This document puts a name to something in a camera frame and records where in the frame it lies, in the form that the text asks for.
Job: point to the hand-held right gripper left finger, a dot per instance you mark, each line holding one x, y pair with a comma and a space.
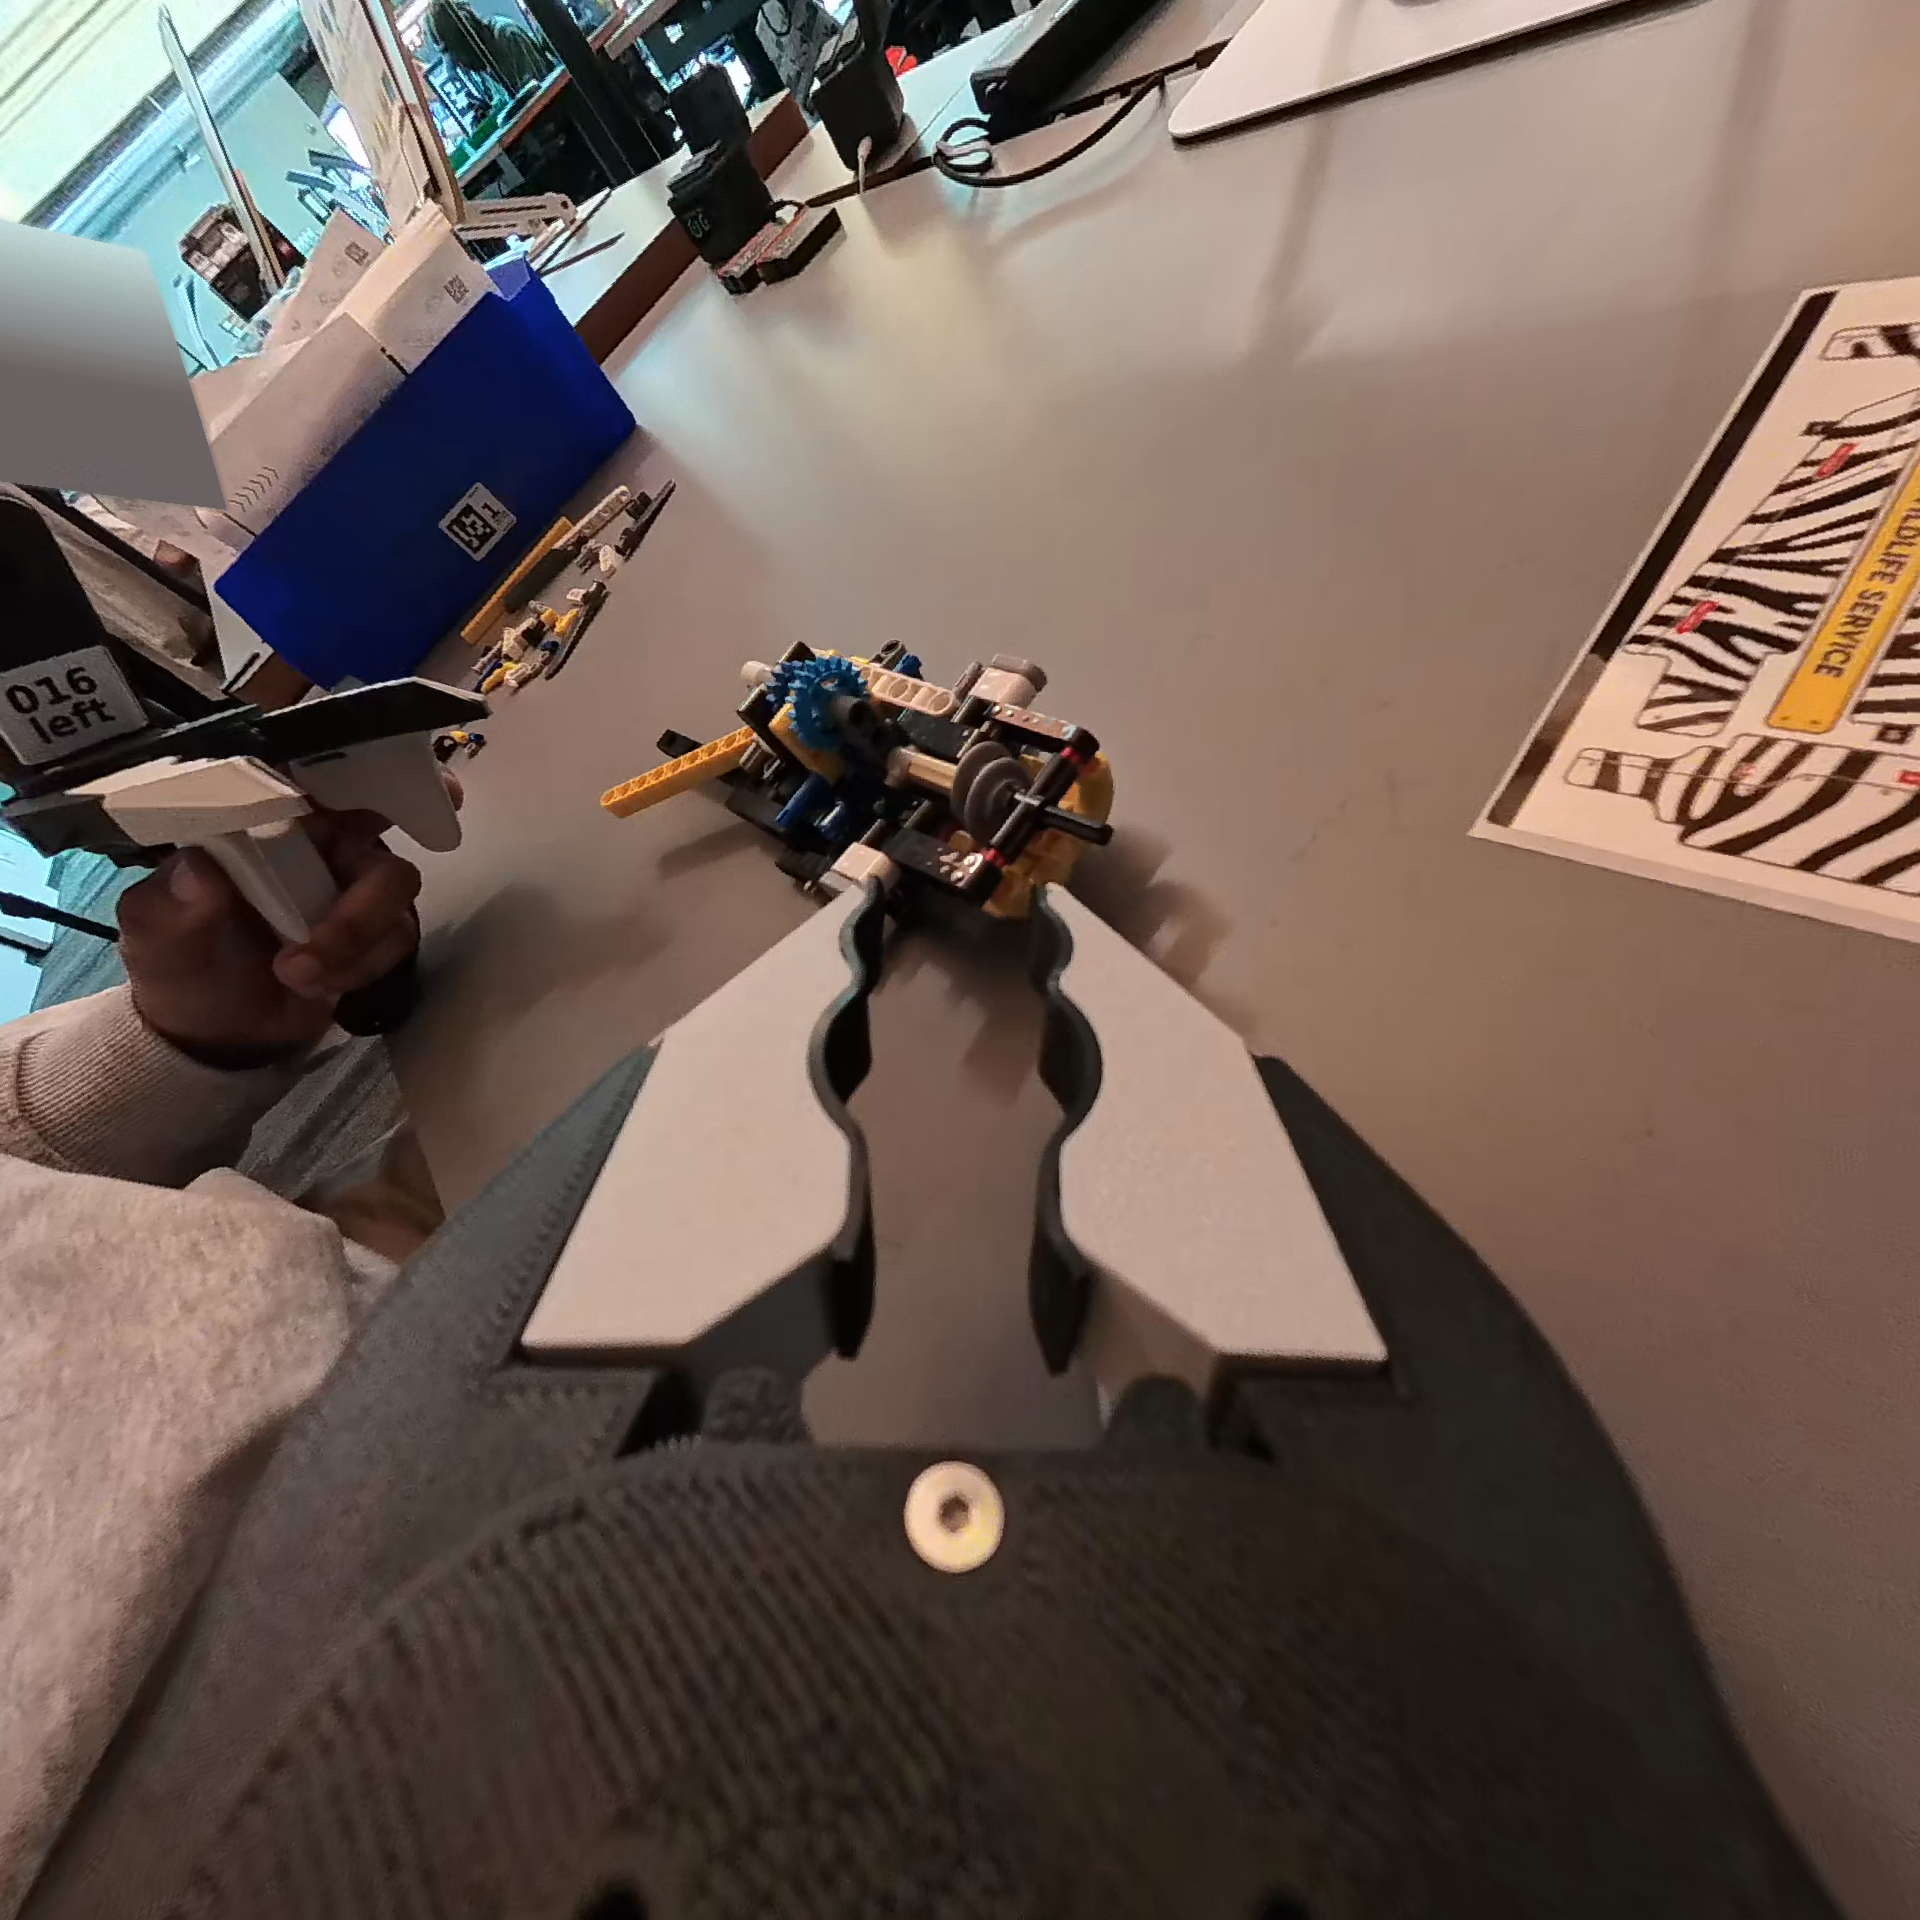
704, 1200

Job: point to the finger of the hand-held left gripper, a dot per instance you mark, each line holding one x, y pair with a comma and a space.
346, 721
375, 779

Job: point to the blue plastic bin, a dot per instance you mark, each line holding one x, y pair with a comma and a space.
390, 495

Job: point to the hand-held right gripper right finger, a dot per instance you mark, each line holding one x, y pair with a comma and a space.
1200, 1200

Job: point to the zebra striped sticker sheet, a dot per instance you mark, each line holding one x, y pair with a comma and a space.
1725, 721

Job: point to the person's left hand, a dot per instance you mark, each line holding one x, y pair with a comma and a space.
224, 975

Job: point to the pile of loose lego pieces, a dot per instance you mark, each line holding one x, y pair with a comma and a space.
557, 600

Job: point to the wooden board stand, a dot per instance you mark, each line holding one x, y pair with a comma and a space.
405, 120

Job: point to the cardboard box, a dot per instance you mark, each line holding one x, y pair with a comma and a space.
405, 293

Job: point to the black cube charger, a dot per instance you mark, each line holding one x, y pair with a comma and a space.
721, 201

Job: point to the person's left forearm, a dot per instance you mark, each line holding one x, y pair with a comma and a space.
89, 1080

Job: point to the black power adapter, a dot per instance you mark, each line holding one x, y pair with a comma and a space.
1049, 60

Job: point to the lego technic model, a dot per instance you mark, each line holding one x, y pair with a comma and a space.
932, 751

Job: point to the small black and red device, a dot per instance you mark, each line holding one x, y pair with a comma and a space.
781, 247

